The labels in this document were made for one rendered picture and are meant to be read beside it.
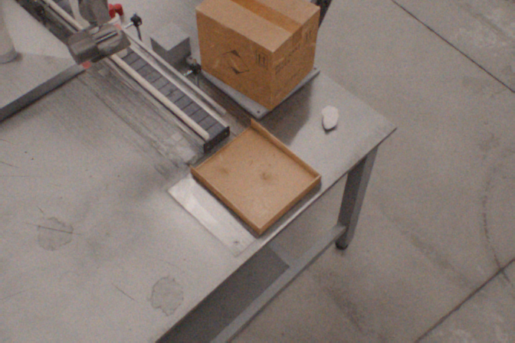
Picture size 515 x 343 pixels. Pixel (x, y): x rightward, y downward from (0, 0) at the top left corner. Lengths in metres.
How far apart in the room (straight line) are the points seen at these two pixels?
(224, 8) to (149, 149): 0.49
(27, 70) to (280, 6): 0.86
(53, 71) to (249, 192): 0.78
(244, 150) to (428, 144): 1.36
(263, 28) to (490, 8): 2.19
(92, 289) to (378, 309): 1.28
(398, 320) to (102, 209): 1.31
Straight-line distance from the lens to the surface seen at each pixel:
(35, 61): 2.23
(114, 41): 1.59
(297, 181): 1.87
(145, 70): 2.11
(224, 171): 1.89
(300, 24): 1.89
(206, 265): 1.74
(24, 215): 1.93
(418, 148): 3.07
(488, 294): 2.77
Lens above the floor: 2.40
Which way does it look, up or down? 55 degrees down
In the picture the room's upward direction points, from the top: 1 degrees clockwise
